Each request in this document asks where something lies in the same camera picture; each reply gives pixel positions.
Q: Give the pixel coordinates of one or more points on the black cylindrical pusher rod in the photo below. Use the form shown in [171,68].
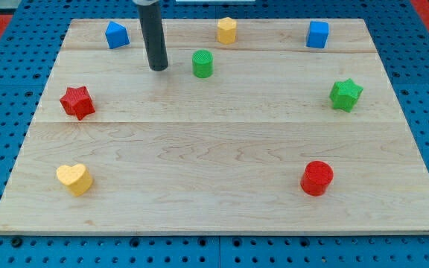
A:
[150,18]

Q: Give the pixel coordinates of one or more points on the yellow heart block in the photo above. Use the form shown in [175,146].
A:
[77,178]

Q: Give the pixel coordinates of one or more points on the blue triangular block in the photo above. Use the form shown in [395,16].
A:
[116,35]

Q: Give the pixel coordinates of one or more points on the green cylinder block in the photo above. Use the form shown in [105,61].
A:
[202,63]

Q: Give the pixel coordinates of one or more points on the yellow hexagon block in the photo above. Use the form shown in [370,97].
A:
[226,30]

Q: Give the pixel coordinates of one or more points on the red star block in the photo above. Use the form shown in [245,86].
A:
[77,102]

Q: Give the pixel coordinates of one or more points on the light wooden board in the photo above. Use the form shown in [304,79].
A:
[174,154]

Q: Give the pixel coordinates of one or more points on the blue cube block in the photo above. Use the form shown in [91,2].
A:
[317,34]

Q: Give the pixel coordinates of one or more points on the green star block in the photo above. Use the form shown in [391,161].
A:
[345,94]

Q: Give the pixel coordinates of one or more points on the red cylinder block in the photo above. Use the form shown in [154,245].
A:
[316,178]

